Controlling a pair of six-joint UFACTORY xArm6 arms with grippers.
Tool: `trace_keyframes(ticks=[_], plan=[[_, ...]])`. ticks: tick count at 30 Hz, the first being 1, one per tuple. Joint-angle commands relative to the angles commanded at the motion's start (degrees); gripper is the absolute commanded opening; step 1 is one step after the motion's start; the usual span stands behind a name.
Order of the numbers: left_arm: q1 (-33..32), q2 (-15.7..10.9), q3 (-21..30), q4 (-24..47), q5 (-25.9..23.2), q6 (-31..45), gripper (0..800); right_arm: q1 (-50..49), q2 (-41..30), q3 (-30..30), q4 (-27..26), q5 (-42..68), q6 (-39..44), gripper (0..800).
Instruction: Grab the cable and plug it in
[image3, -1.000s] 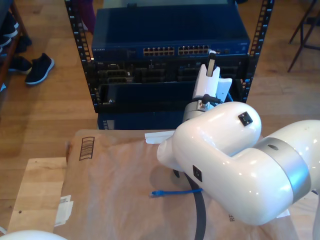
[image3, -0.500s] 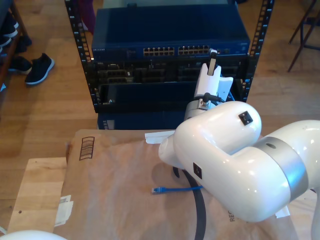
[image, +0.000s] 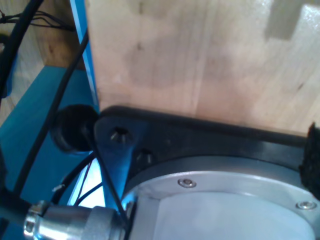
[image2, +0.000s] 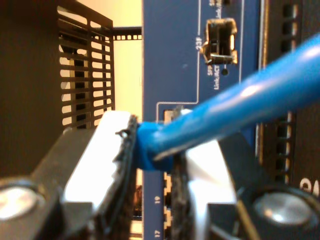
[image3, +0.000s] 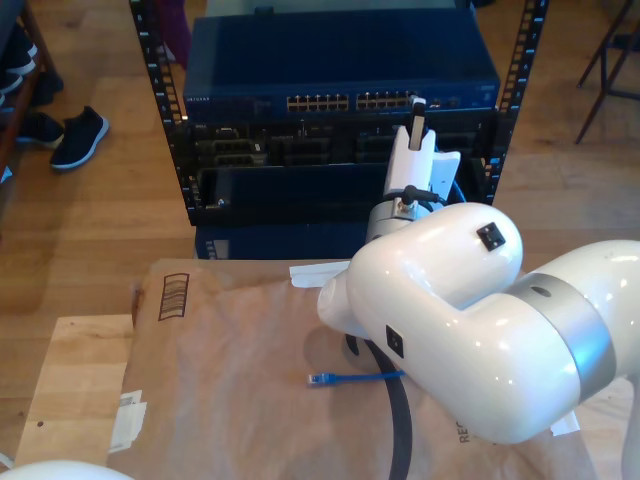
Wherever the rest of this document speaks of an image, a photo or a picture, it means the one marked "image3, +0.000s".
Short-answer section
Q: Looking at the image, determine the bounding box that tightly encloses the blue network cable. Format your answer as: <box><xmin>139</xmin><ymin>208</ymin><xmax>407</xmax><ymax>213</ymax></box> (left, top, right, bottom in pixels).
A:
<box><xmin>306</xmin><ymin>92</ymin><xmax>469</xmax><ymax>388</ymax></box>

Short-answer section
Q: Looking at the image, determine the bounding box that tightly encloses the white tape strip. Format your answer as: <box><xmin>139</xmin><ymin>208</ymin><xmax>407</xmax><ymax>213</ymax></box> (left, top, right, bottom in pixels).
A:
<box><xmin>288</xmin><ymin>262</ymin><xmax>351</xmax><ymax>290</ymax></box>

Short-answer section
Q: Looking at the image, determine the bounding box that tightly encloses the blue box with white label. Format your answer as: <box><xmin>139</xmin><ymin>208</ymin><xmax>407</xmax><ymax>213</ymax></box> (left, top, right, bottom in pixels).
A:
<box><xmin>194</xmin><ymin>222</ymin><xmax>371</xmax><ymax>262</ymax></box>

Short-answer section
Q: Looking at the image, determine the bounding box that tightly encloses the black folding chair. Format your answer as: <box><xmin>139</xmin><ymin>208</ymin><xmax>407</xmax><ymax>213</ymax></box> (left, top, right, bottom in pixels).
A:
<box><xmin>574</xmin><ymin>0</ymin><xmax>640</xmax><ymax>146</ymax></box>

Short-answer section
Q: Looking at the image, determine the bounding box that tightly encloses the brown paper mailer bag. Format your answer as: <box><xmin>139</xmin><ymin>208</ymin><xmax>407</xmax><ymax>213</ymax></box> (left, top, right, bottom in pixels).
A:
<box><xmin>107</xmin><ymin>257</ymin><xmax>596</xmax><ymax>480</ymax></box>

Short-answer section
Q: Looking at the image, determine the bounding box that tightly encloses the white paper label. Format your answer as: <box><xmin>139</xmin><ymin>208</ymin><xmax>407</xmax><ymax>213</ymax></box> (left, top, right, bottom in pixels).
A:
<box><xmin>108</xmin><ymin>391</ymin><xmax>149</xmax><ymax>455</ymax></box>
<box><xmin>549</xmin><ymin>413</ymin><xmax>582</xmax><ymax>436</ymax></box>

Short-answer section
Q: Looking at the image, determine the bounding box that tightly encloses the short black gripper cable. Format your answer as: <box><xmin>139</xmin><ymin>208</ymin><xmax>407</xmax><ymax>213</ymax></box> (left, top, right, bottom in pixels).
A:
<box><xmin>392</xmin><ymin>184</ymin><xmax>449</xmax><ymax>221</ymax></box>

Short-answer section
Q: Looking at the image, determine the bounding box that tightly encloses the blue network switch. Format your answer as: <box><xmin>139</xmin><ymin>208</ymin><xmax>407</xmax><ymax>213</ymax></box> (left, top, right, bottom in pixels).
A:
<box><xmin>182</xmin><ymin>14</ymin><xmax>502</xmax><ymax>121</ymax></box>

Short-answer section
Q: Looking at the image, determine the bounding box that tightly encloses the black rack frame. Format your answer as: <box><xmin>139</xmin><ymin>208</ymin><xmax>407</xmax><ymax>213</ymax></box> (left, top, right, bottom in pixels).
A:
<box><xmin>128</xmin><ymin>0</ymin><xmax>550</xmax><ymax>226</ymax></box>

